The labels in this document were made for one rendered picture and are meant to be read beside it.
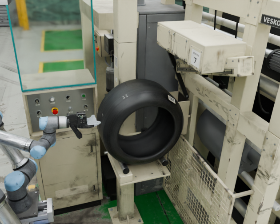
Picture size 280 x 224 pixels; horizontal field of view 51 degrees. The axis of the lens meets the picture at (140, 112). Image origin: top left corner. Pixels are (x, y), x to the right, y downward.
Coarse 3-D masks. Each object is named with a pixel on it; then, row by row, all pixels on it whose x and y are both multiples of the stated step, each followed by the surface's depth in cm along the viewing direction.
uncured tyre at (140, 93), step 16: (128, 80) 192; (144, 80) 191; (112, 96) 183; (128, 96) 175; (144, 96) 175; (160, 96) 179; (112, 112) 175; (128, 112) 174; (160, 112) 215; (176, 112) 186; (112, 128) 176; (160, 128) 219; (176, 128) 192; (112, 144) 181; (128, 144) 217; (144, 144) 219; (160, 144) 212; (128, 160) 191; (144, 160) 195
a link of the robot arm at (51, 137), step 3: (45, 132) 172; (54, 132) 175; (45, 135) 173; (48, 135) 173; (51, 135) 174; (54, 135) 175; (45, 138) 170; (48, 138) 171; (51, 138) 173; (54, 138) 176; (51, 141) 172; (54, 141) 178; (51, 144) 173; (54, 144) 179
